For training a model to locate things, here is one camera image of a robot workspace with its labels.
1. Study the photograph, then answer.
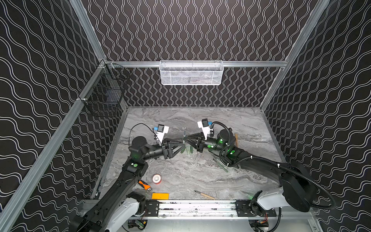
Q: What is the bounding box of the tan pen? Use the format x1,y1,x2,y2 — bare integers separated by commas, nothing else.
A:
234,133,238,147

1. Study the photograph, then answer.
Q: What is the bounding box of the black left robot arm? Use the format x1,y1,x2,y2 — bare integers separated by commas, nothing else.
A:
69,136,186,232

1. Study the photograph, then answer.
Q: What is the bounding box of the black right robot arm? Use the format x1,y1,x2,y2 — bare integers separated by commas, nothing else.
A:
184,121,336,214

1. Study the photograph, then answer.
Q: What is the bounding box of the light green pen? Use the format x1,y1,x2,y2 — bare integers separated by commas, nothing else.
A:
213,158,229,173

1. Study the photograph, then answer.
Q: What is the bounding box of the red white tape roll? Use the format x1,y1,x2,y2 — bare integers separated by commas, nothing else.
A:
152,174,162,185

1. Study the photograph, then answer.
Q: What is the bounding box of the orange utility knife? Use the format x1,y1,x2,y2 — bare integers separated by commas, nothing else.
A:
138,180,152,191

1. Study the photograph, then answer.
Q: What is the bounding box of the yellow card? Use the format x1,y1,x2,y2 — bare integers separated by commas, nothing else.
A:
151,192,170,200

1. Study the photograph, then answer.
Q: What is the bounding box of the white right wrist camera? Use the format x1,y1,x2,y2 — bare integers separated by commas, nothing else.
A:
197,119,214,140

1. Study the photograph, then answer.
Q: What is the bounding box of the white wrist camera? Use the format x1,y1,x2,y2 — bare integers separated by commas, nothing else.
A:
197,119,214,140
154,124,169,145

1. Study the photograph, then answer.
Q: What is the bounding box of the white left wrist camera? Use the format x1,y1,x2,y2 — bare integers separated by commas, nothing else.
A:
154,124,169,145

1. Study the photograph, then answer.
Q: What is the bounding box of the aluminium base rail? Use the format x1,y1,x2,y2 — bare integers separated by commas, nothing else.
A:
81,199,314,219

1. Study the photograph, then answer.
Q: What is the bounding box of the white wire mesh basket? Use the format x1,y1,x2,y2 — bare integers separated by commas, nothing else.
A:
159,60,224,86

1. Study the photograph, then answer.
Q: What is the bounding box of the black wire mesh basket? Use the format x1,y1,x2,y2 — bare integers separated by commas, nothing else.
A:
82,61,132,118

